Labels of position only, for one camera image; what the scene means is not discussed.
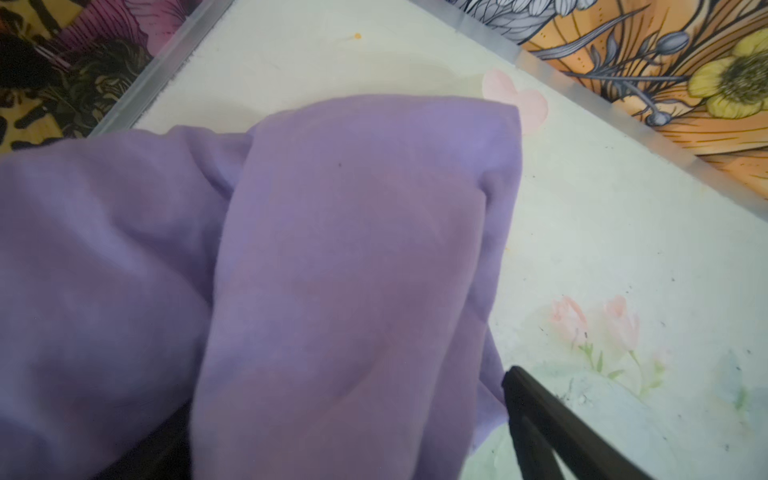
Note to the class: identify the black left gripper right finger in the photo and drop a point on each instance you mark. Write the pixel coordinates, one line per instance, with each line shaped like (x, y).
(544, 432)

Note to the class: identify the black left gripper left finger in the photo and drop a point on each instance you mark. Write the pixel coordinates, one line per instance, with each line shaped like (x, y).
(163, 455)

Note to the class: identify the lilac purple cloth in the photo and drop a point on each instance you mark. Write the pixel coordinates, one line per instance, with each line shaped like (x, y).
(316, 289)

